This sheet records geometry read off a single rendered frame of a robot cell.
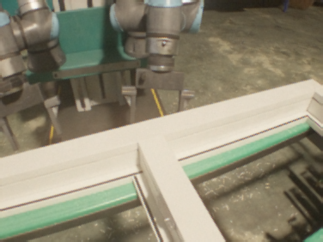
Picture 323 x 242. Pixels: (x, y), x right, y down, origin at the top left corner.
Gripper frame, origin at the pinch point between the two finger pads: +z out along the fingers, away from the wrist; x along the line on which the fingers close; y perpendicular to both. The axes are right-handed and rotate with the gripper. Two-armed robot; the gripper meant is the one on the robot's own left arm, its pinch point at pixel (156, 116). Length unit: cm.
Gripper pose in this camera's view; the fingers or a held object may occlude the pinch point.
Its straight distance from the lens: 68.4
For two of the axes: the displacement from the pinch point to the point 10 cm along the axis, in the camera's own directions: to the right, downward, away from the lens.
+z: -0.8, 9.6, 2.8
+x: 9.9, 0.4, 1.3
